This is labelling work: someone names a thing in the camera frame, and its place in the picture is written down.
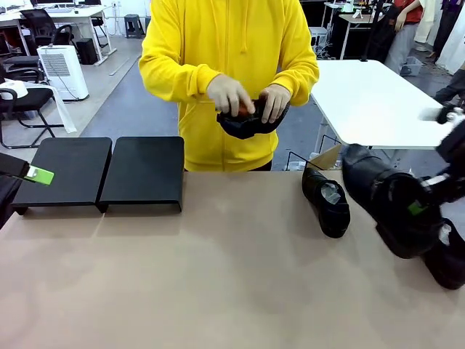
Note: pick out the black mesh office chair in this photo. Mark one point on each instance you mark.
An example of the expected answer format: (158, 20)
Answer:
(38, 22)

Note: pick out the right forearm yellow sleeve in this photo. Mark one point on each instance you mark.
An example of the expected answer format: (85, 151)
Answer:
(170, 80)

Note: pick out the grey plastic bin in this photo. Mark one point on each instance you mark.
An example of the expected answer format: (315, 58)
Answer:
(412, 65)

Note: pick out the white computer case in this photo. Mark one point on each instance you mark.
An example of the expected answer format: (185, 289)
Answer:
(319, 36)

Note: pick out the white object on chair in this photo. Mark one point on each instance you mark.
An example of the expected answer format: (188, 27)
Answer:
(12, 89)

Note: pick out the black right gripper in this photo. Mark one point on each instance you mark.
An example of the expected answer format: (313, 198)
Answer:
(454, 145)

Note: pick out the person in yellow hoodie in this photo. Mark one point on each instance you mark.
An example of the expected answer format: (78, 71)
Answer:
(225, 36)

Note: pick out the white air purifier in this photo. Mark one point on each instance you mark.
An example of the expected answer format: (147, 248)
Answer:
(61, 69)

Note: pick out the grey stool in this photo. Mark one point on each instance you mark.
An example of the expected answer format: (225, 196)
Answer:
(132, 22)

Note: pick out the black metal shoe stand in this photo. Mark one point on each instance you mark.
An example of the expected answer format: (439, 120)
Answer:
(69, 171)
(145, 171)

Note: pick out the left forearm yellow sleeve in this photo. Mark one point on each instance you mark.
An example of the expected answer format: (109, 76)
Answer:
(301, 80)

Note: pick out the white hanging cloth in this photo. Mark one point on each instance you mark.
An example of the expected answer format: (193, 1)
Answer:
(65, 112)

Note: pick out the person's right hand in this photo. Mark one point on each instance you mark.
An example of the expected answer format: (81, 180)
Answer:
(229, 94)

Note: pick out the bystander's dark trouser leg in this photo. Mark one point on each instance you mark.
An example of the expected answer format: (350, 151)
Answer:
(454, 87)

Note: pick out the black object beside table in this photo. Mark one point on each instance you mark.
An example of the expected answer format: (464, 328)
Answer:
(7, 200)

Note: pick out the white table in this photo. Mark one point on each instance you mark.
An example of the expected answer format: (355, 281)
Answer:
(363, 102)

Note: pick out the cardboard box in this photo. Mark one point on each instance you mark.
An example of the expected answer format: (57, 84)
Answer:
(327, 156)

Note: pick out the white office desk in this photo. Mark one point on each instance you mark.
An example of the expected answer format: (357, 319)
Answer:
(83, 12)

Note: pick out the wooden top desk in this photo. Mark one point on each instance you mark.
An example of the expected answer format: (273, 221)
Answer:
(367, 18)

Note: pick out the mannequin red top grey pants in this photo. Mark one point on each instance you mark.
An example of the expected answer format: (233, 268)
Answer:
(403, 43)

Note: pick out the person's left hand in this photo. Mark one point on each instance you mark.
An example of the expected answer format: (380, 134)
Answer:
(276, 102)

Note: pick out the black computer tower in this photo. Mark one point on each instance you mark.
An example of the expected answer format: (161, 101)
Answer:
(86, 51)

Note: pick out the black hanging garment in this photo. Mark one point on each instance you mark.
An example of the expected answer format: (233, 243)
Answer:
(385, 32)

